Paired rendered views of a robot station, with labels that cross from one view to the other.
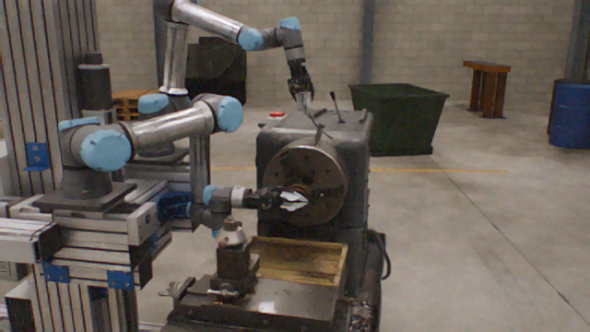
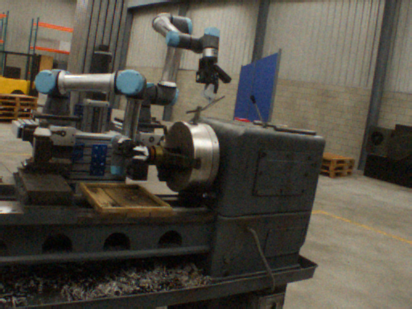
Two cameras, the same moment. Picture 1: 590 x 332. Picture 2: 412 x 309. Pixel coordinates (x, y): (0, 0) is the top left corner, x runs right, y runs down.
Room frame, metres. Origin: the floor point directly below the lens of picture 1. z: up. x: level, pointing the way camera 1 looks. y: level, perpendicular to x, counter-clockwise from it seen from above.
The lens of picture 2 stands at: (0.55, -1.35, 1.36)
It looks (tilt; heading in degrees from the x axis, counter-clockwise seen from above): 7 degrees down; 45
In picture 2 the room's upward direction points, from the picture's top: 9 degrees clockwise
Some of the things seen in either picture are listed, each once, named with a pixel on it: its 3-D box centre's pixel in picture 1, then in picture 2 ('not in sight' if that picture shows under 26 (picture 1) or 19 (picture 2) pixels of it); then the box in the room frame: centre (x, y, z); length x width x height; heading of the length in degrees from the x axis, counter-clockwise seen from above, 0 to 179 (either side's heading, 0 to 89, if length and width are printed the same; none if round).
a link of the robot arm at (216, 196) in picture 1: (219, 196); (121, 143); (1.59, 0.24, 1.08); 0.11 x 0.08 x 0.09; 76
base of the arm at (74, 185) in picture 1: (85, 176); (56, 105); (1.40, 0.62, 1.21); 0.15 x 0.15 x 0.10
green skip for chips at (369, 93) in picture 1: (393, 119); not in sight; (6.68, -1.48, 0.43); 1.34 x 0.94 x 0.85; 10
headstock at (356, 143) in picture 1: (318, 160); (253, 163); (2.14, -0.14, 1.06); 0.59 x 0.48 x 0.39; 167
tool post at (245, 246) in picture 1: (234, 255); (43, 147); (1.15, 0.14, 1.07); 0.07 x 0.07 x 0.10; 77
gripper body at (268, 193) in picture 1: (263, 200); (130, 149); (1.54, 0.09, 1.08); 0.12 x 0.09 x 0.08; 76
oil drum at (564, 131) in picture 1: (574, 115); not in sight; (6.92, -4.21, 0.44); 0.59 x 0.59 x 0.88
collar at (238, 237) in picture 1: (230, 233); (43, 131); (1.15, 0.15, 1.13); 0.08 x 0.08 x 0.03
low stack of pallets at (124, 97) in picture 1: (135, 104); (329, 164); (9.38, 3.01, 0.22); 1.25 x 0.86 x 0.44; 1
